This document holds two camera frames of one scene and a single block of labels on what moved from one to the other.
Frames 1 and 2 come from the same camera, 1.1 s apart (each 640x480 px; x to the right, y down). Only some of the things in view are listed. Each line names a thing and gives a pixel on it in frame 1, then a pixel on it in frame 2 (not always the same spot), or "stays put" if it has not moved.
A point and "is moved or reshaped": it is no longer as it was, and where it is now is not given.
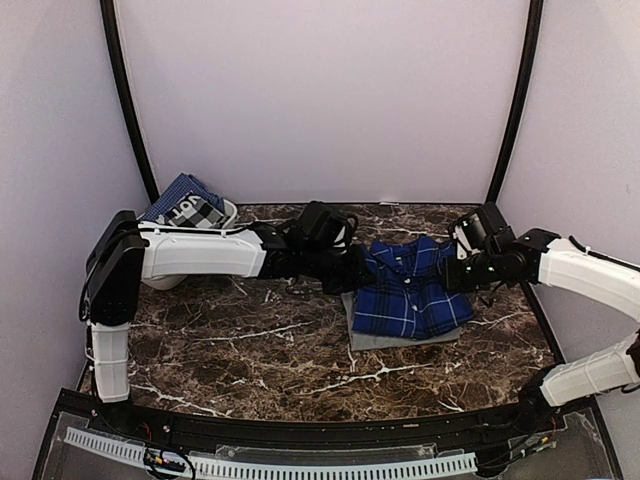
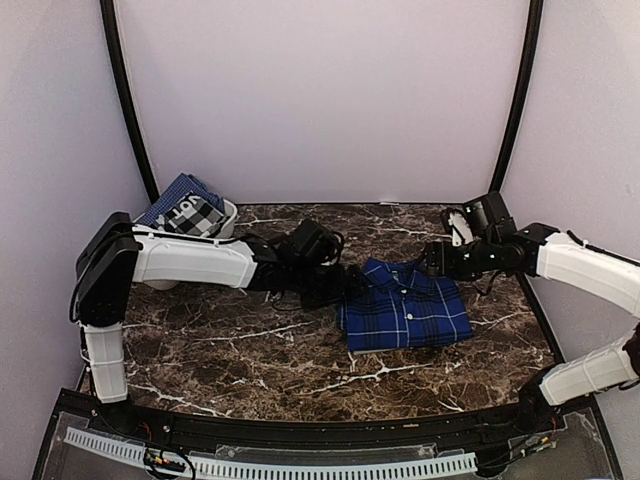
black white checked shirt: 192,212 stays put
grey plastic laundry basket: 165,282 stays put
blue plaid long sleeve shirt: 409,298 is moved or reshaped
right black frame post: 522,99 stays put
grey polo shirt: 361,340 to 370,351
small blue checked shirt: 178,187 stays put
